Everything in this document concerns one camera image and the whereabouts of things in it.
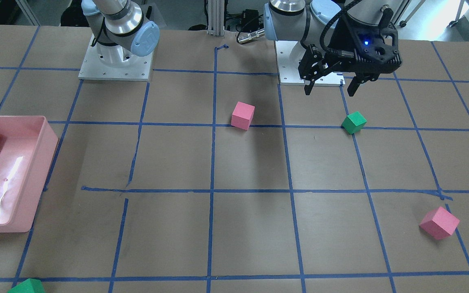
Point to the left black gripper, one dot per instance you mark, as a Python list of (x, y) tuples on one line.
[(343, 39)]

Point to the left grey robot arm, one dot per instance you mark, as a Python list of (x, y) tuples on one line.
[(300, 20)]

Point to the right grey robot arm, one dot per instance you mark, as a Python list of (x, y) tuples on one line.
[(123, 23)]

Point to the green cube far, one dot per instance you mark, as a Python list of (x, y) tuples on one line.
[(354, 122)]

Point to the pink cube centre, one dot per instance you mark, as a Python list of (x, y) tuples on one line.
[(242, 115)]

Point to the pink cube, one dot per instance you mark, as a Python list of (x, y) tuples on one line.
[(242, 115), (439, 223)]

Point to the pink cube far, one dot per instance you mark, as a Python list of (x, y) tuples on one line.
[(439, 223)]

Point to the pink plastic bin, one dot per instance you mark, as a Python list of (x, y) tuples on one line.
[(27, 147)]

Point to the green cube near bin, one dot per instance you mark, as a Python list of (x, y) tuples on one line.
[(30, 285)]

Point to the aluminium frame post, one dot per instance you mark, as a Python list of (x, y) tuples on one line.
[(215, 17)]

